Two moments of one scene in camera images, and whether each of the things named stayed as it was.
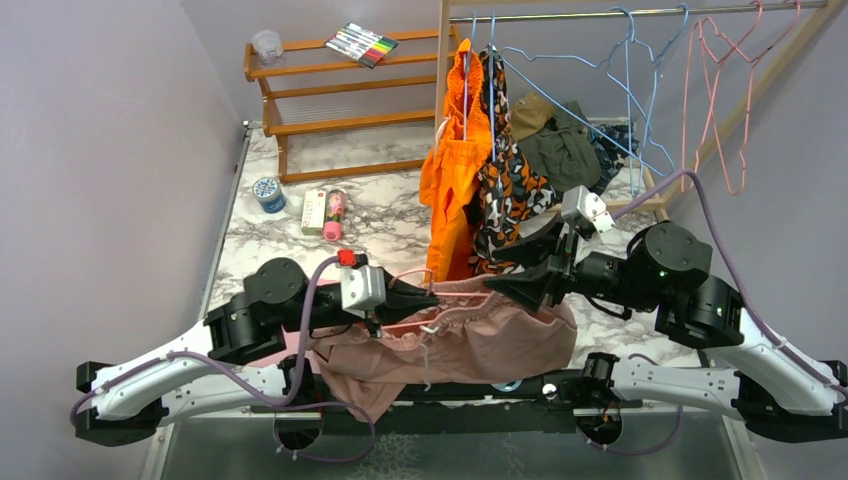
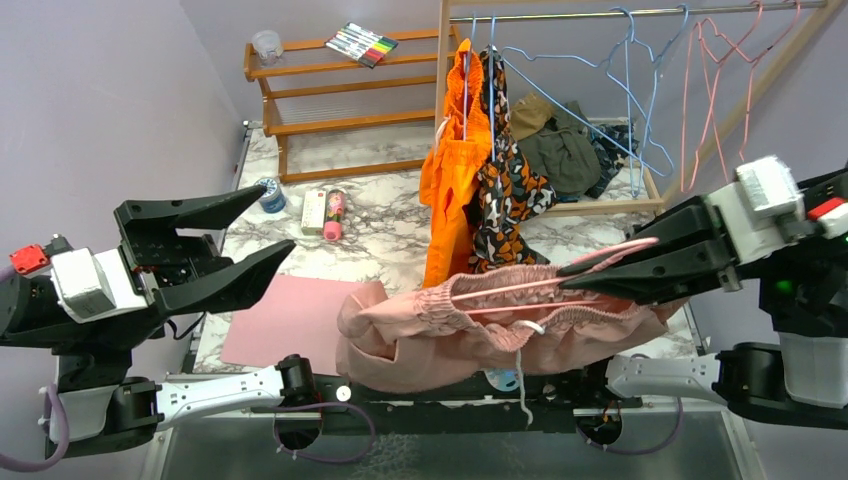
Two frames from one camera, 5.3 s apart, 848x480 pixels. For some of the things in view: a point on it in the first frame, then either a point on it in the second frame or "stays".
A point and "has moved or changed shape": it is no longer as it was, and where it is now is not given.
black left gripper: x=402 y=301 -> x=159 y=257
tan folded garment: x=527 y=115 stays
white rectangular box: x=314 y=212 stays
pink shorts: x=478 y=331 has moved or changed shape
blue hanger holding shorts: x=492 y=61 stays
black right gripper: x=551 y=265 -> x=692 y=251
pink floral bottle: x=333 y=224 stays
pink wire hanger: x=430 y=285 has moved or changed shape
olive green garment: x=563 y=154 stays
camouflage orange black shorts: x=511 y=182 stays
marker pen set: x=362 y=44 stays
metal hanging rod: x=638 y=12 stays
